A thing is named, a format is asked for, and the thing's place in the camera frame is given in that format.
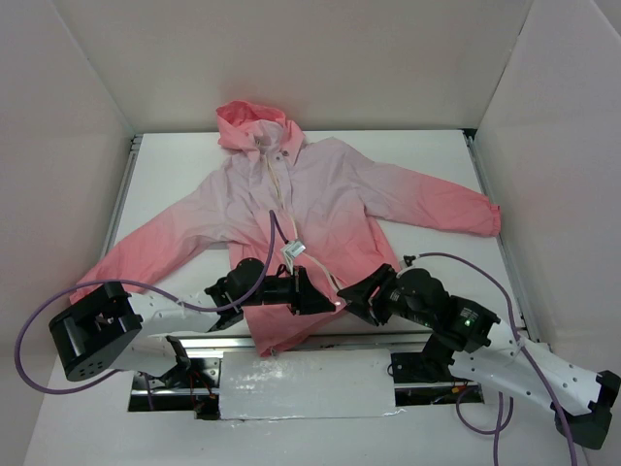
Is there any pink hooded zip jacket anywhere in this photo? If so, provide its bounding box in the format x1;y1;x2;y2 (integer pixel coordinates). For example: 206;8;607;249
69;100;501;359

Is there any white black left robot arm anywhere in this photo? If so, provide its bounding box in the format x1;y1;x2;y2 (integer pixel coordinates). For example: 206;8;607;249
49;258;336;387

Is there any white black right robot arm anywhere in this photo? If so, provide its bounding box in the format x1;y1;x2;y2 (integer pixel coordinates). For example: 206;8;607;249
338;265;620;449

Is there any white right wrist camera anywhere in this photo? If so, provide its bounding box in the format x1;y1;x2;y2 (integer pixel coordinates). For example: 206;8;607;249
399;254;417;270

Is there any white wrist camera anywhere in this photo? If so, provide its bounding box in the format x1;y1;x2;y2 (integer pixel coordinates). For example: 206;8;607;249
281;239;306;270
399;254;417;270

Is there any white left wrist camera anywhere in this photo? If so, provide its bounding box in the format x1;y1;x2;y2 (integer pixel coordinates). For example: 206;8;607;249
281;239;306;270

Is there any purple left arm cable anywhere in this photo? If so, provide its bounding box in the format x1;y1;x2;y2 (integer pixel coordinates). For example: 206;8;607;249
15;209;292;414

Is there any aluminium table edge rail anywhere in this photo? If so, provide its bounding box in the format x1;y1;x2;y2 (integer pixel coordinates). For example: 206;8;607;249
164;332;433;363

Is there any aluminium right side rail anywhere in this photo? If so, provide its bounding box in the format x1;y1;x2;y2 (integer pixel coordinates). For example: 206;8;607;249
461;128;541;343

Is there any aluminium left side rail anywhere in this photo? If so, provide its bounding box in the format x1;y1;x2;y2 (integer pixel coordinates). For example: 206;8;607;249
102;134;144;255

